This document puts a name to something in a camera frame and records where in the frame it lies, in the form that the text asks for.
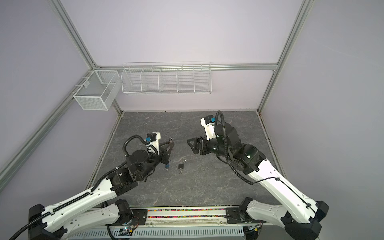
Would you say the white vented cable duct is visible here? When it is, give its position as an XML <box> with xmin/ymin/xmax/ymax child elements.
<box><xmin>67</xmin><ymin>226</ymin><xmax>245</xmax><ymax>240</ymax></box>

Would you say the white mesh box basket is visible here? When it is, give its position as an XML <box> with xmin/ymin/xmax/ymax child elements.
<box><xmin>74</xmin><ymin>70</ymin><xmax>121</xmax><ymax>111</ymax></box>

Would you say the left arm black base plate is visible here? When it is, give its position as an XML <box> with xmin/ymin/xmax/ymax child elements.
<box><xmin>110</xmin><ymin>209</ymin><xmax>148</xmax><ymax>226</ymax></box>

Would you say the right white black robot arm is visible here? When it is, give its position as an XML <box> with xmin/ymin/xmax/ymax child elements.
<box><xmin>187</xmin><ymin>111</ymin><xmax>329</xmax><ymax>240</ymax></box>

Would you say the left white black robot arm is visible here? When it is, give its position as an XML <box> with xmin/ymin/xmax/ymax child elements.
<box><xmin>11</xmin><ymin>132</ymin><xmax>175</xmax><ymax>240</ymax></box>

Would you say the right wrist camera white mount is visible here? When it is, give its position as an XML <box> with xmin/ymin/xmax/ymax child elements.
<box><xmin>201</xmin><ymin>115</ymin><xmax>216</xmax><ymax>141</ymax></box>

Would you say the white wire shelf basket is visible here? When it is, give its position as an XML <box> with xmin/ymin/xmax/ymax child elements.
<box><xmin>121</xmin><ymin>62</ymin><xmax>212</xmax><ymax>95</ymax></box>

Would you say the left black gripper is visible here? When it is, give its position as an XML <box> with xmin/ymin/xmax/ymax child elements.
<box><xmin>138</xmin><ymin>140</ymin><xmax>174</xmax><ymax>180</ymax></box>

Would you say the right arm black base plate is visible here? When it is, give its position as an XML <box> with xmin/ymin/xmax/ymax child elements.
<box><xmin>225</xmin><ymin>208</ymin><xmax>266</xmax><ymax>224</ymax></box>

